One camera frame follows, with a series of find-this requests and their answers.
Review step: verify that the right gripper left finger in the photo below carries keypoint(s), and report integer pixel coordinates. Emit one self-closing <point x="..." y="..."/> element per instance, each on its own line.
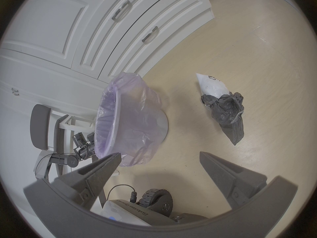
<point x="99" y="172"/>

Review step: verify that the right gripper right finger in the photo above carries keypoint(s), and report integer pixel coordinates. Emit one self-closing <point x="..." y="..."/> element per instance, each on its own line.
<point x="227" y="177"/>

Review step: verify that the purple plastic bag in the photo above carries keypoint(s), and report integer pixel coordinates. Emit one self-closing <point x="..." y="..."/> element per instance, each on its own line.
<point x="131" y="123"/>

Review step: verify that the black plastic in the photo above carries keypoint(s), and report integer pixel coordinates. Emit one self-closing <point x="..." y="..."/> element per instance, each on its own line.
<point x="227" y="113"/>

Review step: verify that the white printed wrapper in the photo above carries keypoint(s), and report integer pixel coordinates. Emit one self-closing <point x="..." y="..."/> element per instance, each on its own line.
<point x="210" y="85"/>

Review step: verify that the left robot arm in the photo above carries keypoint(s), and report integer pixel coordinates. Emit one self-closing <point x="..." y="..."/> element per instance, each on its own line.
<point x="71" y="160"/>

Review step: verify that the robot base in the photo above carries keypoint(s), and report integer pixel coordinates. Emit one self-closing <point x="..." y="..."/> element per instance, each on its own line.
<point x="123" y="212"/>

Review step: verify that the white trash bin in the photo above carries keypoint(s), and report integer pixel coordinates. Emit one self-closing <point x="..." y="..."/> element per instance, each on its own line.
<point x="164" y="125"/>

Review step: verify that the white chair with grey cushions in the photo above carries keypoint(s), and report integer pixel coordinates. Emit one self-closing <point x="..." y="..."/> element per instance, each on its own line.
<point x="39" y="128"/>

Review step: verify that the white wardrobe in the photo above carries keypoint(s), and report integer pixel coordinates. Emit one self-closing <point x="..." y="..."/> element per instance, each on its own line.
<point x="74" y="33"/>

